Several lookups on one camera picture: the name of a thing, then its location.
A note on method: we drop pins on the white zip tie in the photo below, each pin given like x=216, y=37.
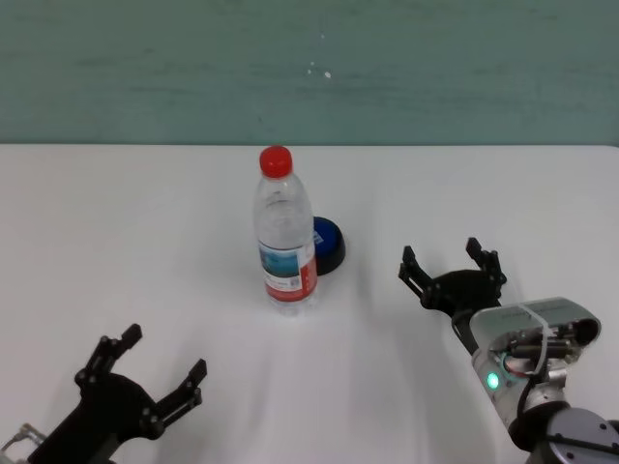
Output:
x=544, y=338

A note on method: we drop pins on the right robot arm silver black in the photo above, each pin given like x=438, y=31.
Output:
x=556, y=425

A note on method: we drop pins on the blue push button black base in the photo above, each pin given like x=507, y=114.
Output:
x=331, y=246

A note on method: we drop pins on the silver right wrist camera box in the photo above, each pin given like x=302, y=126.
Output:
x=532, y=314

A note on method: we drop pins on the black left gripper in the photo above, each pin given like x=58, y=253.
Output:
x=106, y=415

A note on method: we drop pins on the clear water bottle red cap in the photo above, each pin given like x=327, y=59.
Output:
x=285, y=241

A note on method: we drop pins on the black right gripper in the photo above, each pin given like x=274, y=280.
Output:
x=464, y=292

